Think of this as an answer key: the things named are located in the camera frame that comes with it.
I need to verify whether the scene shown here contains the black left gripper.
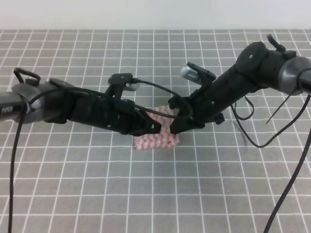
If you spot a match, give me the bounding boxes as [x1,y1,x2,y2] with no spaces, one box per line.
[67,92,161,136]

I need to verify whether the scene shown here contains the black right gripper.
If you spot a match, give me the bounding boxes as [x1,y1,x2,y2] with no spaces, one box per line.
[168,64,253,133]

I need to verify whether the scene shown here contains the pink white wavy striped towel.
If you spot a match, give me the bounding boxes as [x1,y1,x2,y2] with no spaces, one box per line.
[134,112,179,150]

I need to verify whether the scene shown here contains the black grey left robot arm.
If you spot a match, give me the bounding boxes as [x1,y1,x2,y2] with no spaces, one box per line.
[0,68,161,136]

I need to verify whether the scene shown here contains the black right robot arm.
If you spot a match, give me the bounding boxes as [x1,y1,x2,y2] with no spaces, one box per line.
[169,34,311,134]

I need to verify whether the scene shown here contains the grey grid tablecloth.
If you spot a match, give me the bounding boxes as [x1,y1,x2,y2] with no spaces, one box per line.
[0,29,311,233]

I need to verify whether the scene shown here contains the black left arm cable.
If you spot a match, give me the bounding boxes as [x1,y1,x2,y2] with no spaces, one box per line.
[7,79,188,233]

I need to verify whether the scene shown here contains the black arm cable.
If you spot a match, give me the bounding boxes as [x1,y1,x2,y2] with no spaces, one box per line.
[7,79,188,233]
[229,94,311,233]

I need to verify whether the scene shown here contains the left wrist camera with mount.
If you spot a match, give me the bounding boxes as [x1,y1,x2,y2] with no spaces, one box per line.
[105,73,140,99]

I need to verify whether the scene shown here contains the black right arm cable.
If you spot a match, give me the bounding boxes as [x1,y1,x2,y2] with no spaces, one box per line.
[229,94,311,233]

